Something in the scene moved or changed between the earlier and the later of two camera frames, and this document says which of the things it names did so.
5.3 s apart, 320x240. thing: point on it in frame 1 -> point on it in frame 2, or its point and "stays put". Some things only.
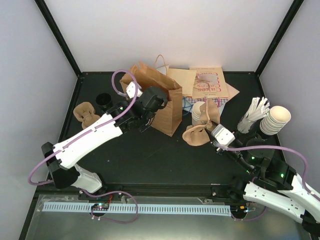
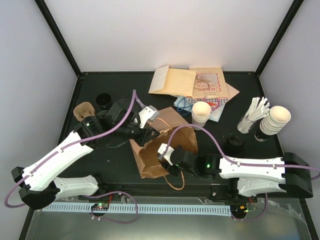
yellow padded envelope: x=185 y=78 stays put
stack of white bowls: x=277 y=117 stays put
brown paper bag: x=169 y=120 -> x=174 y=132
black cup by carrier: x=103 y=100 stays put
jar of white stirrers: x=258 y=107 stays put
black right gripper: x=217 y=150 -> x=173 y=172
